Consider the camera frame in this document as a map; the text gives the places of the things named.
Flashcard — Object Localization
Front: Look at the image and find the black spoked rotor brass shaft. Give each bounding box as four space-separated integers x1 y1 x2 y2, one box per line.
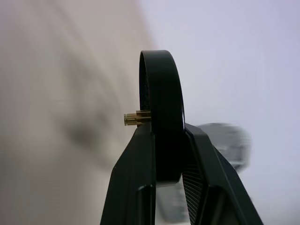
123 49 188 188

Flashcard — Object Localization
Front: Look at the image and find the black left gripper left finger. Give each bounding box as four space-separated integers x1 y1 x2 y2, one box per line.
100 127 157 225

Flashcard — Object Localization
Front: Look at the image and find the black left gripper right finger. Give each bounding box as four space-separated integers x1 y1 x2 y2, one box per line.
180 122 261 225

